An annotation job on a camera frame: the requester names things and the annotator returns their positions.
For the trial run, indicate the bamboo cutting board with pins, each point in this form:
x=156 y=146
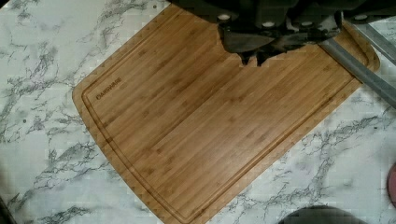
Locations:
x=187 y=126

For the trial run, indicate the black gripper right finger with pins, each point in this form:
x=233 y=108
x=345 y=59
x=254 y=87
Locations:
x=292 y=42

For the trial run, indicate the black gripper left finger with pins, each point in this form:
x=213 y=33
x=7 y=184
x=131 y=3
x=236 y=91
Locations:
x=243 y=40

